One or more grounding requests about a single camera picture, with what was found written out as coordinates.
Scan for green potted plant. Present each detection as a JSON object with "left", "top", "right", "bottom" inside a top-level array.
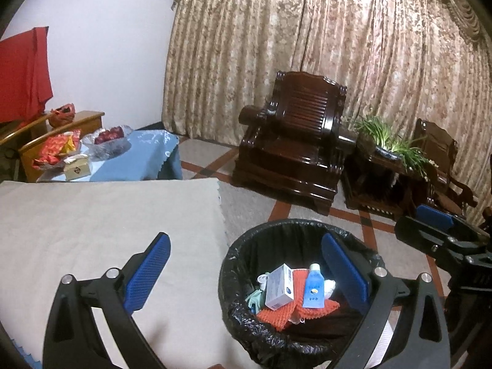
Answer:
[{"left": 351, "top": 114, "right": 439, "bottom": 179}]

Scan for blue tablecloth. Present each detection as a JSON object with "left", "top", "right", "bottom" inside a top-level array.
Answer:
[{"left": 36, "top": 130, "right": 183, "bottom": 182}]

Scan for trash bin with black liner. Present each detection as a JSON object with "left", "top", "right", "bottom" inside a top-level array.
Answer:
[{"left": 218, "top": 218, "right": 390, "bottom": 366}]

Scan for dark wooden carved armchair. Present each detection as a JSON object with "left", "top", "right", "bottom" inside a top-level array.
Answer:
[{"left": 413, "top": 118, "right": 481, "bottom": 216}]

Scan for orange foam net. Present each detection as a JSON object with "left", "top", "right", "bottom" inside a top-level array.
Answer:
[{"left": 256, "top": 269, "right": 341, "bottom": 332}]

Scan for blue paper packet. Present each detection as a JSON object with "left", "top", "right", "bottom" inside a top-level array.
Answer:
[{"left": 302, "top": 263, "right": 323, "bottom": 309}]

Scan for red cloth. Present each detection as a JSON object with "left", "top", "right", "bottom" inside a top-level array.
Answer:
[{"left": 0, "top": 26, "right": 54, "bottom": 124}]

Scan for red plastic bag with handles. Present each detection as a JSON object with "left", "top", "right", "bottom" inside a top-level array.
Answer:
[{"left": 48, "top": 102, "right": 75, "bottom": 127}]

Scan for blue and white carton box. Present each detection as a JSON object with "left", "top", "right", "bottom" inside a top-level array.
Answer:
[{"left": 264, "top": 263, "right": 296, "bottom": 311}]

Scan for red apples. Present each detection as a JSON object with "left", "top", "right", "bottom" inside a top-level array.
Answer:
[{"left": 94, "top": 126, "right": 124, "bottom": 144}]

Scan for dark wooden slatted armchair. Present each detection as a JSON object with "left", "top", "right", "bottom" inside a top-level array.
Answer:
[{"left": 232, "top": 70, "right": 348, "bottom": 216}]

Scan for glass fruit bowl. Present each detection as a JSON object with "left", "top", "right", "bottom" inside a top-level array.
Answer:
[{"left": 81, "top": 125, "right": 133, "bottom": 160}]

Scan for dark wooden side table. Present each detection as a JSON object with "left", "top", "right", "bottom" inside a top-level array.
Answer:
[{"left": 342, "top": 138, "right": 435, "bottom": 221}]

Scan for cream box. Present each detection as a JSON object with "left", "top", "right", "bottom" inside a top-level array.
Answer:
[{"left": 63, "top": 154, "right": 91, "bottom": 181}]

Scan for red and yellow snack bag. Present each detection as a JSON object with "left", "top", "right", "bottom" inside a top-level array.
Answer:
[{"left": 33, "top": 130, "right": 82, "bottom": 168}]

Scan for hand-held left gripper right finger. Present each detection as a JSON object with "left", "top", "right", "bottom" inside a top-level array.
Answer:
[{"left": 321, "top": 232, "right": 451, "bottom": 369}]

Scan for beige patterned curtain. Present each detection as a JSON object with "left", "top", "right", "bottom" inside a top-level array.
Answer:
[{"left": 161, "top": 0, "right": 492, "bottom": 216}]

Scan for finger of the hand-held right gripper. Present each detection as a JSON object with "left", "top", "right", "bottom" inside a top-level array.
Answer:
[
  {"left": 416, "top": 204, "right": 492, "bottom": 247},
  {"left": 394, "top": 215, "right": 486, "bottom": 263}
]

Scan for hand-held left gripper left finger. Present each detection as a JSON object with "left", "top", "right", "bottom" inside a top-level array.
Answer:
[{"left": 42, "top": 232, "right": 172, "bottom": 369}]

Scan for green rubber glove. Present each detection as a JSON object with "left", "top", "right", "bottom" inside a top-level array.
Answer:
[{"left": 244, "top": 288, "right": 266, "bottom": 315}]

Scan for wooden television cabinet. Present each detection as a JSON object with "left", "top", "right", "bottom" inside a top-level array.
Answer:
[{"left": 0, "top": 111, "right": 105, "bottom": 183}]

